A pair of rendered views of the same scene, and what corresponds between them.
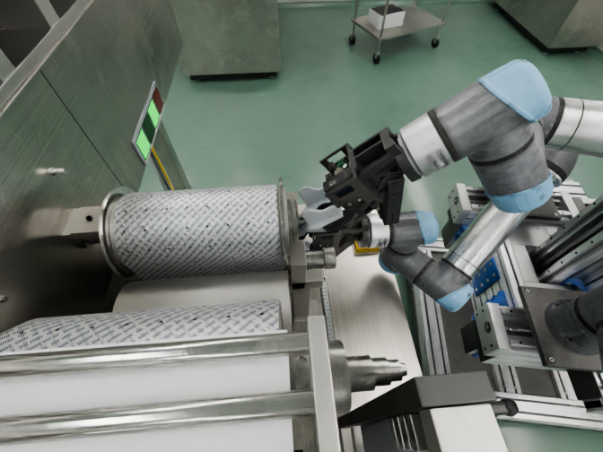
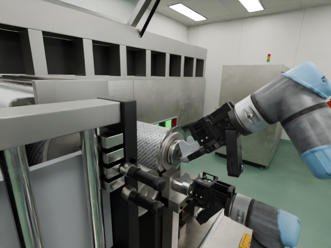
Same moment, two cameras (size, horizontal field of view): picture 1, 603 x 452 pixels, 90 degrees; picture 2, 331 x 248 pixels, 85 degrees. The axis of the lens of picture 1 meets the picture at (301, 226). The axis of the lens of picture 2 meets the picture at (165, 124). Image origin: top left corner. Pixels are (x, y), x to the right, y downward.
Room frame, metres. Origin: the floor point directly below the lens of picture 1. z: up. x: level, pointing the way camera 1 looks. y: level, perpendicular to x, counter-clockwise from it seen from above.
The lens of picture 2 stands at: (-0.09, -0.28, 1.47)
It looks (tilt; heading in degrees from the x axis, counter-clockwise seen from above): 15 degrees down; 41
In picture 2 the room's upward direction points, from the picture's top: 1 degrees clockwise
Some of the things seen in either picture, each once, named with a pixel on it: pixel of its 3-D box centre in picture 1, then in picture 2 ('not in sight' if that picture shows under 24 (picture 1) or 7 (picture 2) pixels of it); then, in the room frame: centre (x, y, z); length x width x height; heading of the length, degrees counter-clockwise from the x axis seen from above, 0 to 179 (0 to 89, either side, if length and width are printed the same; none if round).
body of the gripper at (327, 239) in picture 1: (337, 230); (213, 194); (0.36, -0.08, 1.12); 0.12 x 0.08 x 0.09; 95
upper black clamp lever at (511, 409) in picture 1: (486, 409); (144, 177); (0.02, -0.15, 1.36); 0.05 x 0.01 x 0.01; 95
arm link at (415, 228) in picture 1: (408, 229); (271, 223); (0.38, -0.24, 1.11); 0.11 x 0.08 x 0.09; 95
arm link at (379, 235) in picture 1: (373, 231); (240, 208); (0.37, -0.16, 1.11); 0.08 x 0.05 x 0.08; 5
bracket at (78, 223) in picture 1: (87, 221); not in sight; (0.27, 0.33, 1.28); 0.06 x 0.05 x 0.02; 95
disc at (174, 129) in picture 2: (284, 221); (172, 151); (0.30, 0.03, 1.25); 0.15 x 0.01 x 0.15; 5
